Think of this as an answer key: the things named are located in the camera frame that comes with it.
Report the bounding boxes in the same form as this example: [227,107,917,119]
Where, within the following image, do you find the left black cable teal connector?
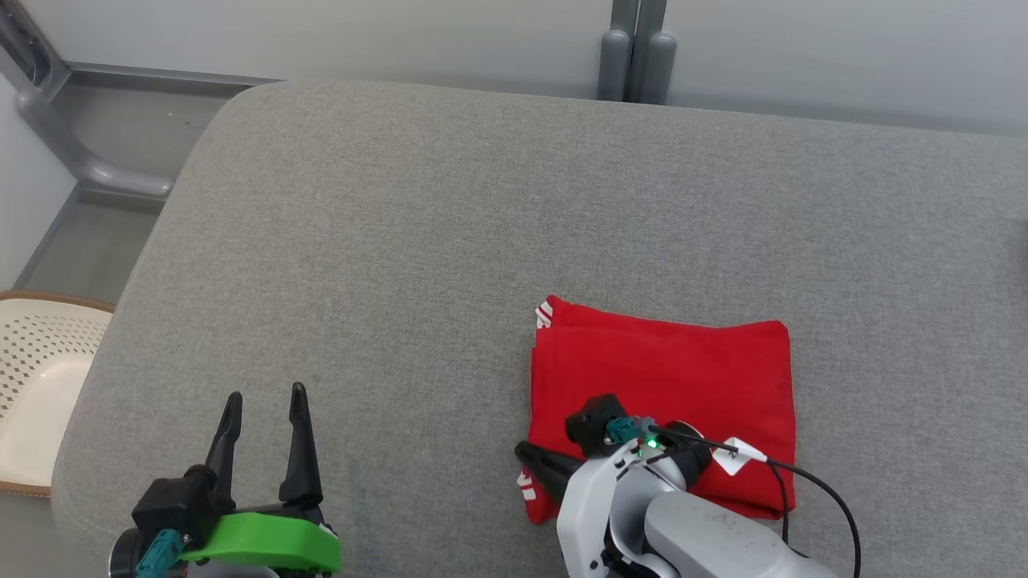
[135,528,186,577]

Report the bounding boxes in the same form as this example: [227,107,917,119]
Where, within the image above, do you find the grey curved metal pipe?
[16,84,175,199]

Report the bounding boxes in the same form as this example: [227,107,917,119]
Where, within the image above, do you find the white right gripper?
[514,421,714,578]

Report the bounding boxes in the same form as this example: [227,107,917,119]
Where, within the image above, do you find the black cable teal connector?
[135,528,186,577]
[608,416,862,578]

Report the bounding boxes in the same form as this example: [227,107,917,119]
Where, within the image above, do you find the white paper cable label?
[713,438,768,476]

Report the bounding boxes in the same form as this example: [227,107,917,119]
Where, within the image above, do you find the grey rounded partition post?
[598,0,641,102]
[634,0,677,105]

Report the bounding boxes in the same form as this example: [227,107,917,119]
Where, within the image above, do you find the cream perforated laundry basket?
[0,291,116,497]

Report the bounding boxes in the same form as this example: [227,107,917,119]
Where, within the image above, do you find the right black cable teal connector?
[608,416,862,578]

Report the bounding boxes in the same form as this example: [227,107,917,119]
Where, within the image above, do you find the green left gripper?
[178,383,342,572]

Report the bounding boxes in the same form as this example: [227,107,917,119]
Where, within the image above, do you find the grey metal frame bar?
[0,0,75,101]

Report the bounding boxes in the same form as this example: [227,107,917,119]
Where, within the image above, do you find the red and white jersey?
[518,295,798,524]

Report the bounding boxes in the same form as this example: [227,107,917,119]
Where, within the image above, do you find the grey fabric sofa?
[52,80,1028,578]

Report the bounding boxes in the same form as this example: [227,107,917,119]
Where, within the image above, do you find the grey baseboard rail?
[63,63,282,89]

